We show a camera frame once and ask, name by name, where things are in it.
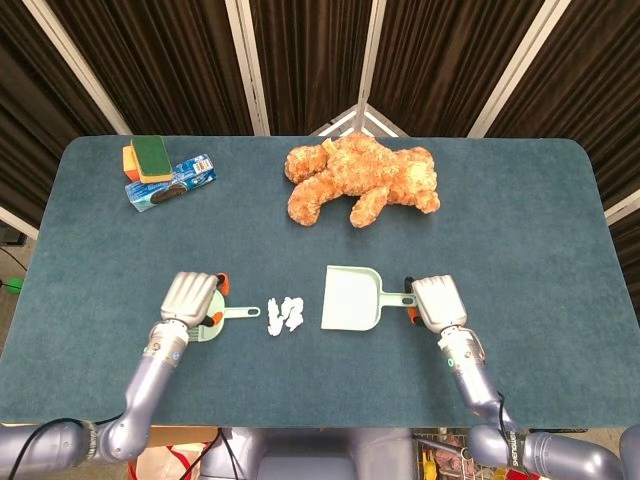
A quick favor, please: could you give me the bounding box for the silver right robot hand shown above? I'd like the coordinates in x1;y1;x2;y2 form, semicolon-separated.
403;274;469;334

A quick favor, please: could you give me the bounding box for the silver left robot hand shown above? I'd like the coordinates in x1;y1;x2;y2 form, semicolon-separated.
158;270;232;334

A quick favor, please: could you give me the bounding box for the mint green hand brush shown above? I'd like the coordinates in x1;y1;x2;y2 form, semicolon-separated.
187;289;262;344

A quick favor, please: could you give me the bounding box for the mint green dustpan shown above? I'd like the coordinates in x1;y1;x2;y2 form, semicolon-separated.
319;265;419;332

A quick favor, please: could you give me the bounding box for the blue cookie box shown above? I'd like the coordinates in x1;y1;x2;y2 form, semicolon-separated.
124;155;219;214

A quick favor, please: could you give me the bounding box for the brown cardboard box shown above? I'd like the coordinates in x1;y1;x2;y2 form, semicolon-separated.
144;425;216;451

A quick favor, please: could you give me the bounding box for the blue felt table cover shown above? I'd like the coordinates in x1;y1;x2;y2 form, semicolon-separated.
0;135;640;431

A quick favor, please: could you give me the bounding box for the green and yellow sponge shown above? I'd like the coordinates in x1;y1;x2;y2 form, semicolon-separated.
130;135;174;185

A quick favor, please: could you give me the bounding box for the orange sponge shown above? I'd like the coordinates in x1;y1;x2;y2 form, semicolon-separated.
122;145;142;182

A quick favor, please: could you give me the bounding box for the brown plush teddy bear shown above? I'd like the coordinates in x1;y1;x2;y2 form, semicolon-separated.
284;132;442;230

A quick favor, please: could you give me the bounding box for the red and white bag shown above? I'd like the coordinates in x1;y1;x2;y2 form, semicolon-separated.
127;442;211;480

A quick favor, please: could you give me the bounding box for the silver robot torso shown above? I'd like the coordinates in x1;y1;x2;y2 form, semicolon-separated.
199;427;416;480

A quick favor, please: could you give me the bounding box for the metal wire basket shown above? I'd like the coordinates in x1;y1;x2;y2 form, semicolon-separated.
414;427;501;480

